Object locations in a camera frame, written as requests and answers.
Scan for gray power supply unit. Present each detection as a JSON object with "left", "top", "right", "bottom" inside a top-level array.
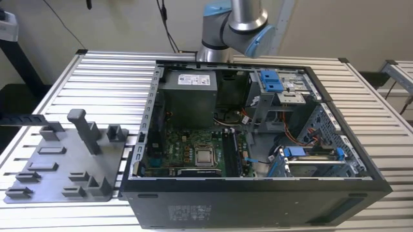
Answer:
[{"left": 159, "top": 70, "right": 219, "bottom": 129}]

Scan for black round cooler fan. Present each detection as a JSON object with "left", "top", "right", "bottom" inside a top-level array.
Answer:
[{"left": 214, "top": 107, "right": 246, "bottom": 125}]

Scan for green motherboard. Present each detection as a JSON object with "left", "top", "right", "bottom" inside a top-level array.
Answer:
[{"left": 141, "top": 129, "right": 258, "bottom": 178}]

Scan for silver CPU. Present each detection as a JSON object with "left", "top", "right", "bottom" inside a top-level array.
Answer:
[{"left": 195, "top": 150, "right": 214, "bottom": 166}]

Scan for gray metal drive cage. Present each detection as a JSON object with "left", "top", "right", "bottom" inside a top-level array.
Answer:
[{"left": 244, "top": 69, "right": 319, "bottom": 133}]

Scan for black graphics card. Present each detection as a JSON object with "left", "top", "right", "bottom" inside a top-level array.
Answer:
[{"left": 176, "top": 168, "right": 223, "bottom": 177}]

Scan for blue plastic drive latch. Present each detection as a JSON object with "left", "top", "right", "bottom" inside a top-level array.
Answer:
[{"left": 259, "top": 69, "right": 284, "bottom": 94}]

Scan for gray plastic parts rack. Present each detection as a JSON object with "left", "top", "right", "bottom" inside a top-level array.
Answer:
[{"left": 2, "top": 108, "right": 132, "bottom": 203}]

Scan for black PC case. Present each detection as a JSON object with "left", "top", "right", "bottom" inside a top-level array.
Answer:
[{"left": 117, "top": 59, "right": 393, "bottom": 229}]

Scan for black object beside table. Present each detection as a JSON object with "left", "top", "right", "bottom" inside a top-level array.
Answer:
[{"left": 358, "top": 71, "right": 393, "bottom": 90}]

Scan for aluminium side table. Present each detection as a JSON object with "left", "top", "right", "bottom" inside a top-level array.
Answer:
[{"left": 375, "top": 59, "right": 413, "bottom": 97}]

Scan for blue tipped black wire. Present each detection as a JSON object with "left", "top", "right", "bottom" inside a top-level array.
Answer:
[{"left": 244, "top": 157, "right": 275, "bottom": 165}]

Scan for orange data wire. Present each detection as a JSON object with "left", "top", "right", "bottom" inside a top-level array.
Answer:
[{"left": 279, "top": 111, "right": 323, "bottom": 148}]

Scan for metal disk cage blue handles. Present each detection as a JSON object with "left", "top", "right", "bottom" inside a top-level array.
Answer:
[{"left": 268, "top": 146, "right": 355, "bottom": 178}]

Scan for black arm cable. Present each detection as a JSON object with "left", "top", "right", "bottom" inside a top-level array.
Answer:
[{"left": 156, "top": 0, "right": 180, "bottom": 53}]

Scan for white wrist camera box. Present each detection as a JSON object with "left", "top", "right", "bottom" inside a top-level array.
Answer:
[{"left": 0, "top": 12, "right": 18, "bottom": 42}]

